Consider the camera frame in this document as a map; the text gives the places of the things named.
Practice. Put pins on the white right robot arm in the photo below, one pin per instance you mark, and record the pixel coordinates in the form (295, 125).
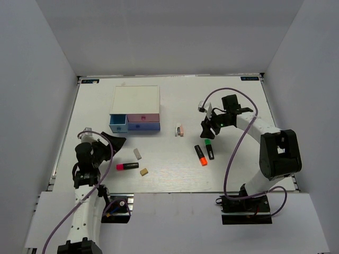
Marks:
(279, 155)

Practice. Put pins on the white drawer cabinet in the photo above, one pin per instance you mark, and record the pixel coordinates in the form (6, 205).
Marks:
(136, 100)

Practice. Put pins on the pink cap black highlighter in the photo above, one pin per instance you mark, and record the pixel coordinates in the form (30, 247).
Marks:
(127, 166)

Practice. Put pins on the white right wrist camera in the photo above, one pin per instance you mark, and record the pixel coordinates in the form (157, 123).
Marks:
(205, 107)

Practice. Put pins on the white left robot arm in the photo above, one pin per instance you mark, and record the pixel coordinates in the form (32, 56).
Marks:
(92, 198)

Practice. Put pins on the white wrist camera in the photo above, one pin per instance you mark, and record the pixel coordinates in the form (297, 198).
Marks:
(205, 107)
(86, 136)

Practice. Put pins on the grey white eraser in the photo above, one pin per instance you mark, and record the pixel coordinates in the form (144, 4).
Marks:
(137, 154)

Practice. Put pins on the small white pink stapler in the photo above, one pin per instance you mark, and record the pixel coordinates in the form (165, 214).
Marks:
(179, 132)

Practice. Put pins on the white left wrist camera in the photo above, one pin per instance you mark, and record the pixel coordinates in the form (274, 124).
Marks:
(86, 136)

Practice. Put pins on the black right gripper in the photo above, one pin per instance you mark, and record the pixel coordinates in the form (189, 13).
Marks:
(206, 126)

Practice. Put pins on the orange cap black highlighter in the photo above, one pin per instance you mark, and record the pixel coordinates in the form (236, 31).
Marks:
(200, 155)

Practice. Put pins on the light blue small drawer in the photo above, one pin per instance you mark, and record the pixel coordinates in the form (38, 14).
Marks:
(118, 123)

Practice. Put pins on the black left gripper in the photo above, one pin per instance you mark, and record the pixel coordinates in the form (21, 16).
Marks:
(117, 142)

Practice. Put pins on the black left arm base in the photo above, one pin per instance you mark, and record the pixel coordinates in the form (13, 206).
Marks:
(119, 209)

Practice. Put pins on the green cap black highlighter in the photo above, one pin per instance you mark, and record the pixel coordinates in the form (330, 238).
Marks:
(209, 149)

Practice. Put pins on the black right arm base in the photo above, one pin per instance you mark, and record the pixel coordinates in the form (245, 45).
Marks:
(245, 212)

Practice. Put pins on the pink drawer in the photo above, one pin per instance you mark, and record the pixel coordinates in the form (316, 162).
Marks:
(146, 118)

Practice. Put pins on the purple blue drawer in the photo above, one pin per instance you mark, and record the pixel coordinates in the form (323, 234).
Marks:
(144, 126)

